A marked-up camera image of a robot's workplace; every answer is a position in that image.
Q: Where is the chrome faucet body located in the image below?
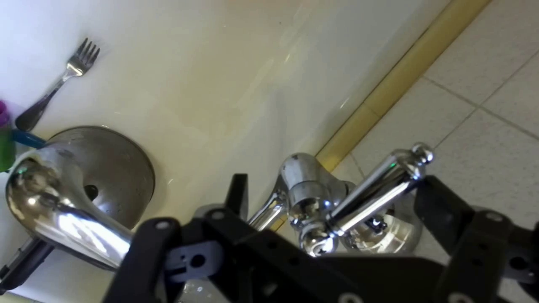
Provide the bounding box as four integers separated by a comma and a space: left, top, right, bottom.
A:
276, 151, 425, 258

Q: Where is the chrome faucet lever handle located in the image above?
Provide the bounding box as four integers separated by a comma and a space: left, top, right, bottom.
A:
327, 142, 436, 237

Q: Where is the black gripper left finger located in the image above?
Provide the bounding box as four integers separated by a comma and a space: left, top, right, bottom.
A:
103, 173, 258, 303

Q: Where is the silver metal fork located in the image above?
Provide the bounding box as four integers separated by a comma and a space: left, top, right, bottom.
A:
14, 36, 101, 132

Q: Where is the steel kettle with black handle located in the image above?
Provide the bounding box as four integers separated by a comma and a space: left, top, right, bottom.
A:
0, 124, 157, 294

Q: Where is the white sink basin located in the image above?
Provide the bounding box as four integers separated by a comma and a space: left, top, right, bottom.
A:
0, 0, 451, 303

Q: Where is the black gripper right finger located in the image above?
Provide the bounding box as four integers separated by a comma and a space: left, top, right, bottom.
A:
413, 173, 539, 303

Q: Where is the chrome faucet spout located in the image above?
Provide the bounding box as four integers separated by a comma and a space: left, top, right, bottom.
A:
5, 149, 290, 272

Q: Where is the green purple plastic item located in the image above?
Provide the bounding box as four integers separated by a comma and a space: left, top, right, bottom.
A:
0, 99, 49, 174

